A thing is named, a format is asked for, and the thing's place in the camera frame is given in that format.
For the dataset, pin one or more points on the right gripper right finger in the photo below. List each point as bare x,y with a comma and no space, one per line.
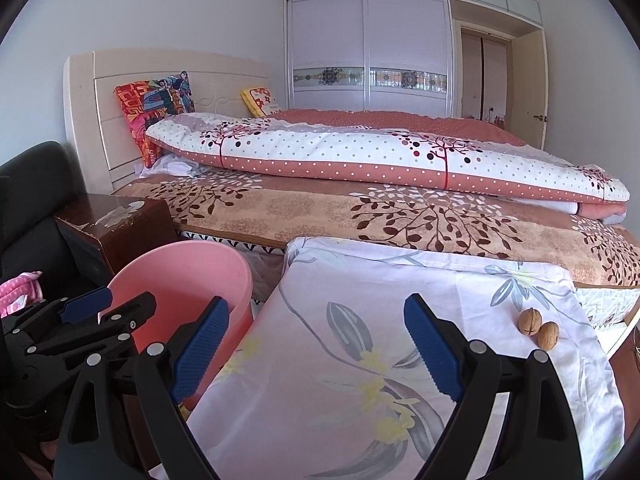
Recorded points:
467,371

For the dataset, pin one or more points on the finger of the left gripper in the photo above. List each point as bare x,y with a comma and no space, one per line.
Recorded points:
131,315
86,306

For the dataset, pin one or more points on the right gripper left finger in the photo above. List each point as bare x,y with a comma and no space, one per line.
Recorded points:
167,374

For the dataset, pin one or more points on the pink patterned cloth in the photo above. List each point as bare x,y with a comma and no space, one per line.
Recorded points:
20,292

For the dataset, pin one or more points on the pink plastic bucket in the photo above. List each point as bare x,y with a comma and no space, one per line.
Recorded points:
184,277

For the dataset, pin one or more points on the left walnut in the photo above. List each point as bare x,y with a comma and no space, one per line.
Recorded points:
529,322

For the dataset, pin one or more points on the walnut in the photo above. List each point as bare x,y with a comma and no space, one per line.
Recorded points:
548,336
529,322

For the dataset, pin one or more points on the dark wooden nightstand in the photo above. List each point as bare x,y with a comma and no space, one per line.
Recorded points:
106,232

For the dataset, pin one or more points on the right walnut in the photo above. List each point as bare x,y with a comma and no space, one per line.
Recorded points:
548,336

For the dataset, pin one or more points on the black chair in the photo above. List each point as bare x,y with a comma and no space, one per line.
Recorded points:
35,187

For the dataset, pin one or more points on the white floral sheet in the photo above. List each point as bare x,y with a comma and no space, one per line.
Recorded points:
327,383

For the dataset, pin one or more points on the brown leaf pattern blanket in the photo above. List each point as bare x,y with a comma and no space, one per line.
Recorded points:
272,211

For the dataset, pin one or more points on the white dotted folded quilt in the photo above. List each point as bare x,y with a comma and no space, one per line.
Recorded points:
434,160

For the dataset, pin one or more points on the colourful patterned pillow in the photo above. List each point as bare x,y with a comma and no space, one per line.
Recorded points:
146,102

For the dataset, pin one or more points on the beige wooden headboard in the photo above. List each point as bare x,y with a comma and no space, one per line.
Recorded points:
110,96

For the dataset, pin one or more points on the yellow red small pillow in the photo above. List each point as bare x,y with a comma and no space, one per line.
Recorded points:
259,101

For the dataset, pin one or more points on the beige wooden door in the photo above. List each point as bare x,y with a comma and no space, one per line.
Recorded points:
504,81

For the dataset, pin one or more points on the white sliding door wardrobe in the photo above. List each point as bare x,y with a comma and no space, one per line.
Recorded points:
387,54

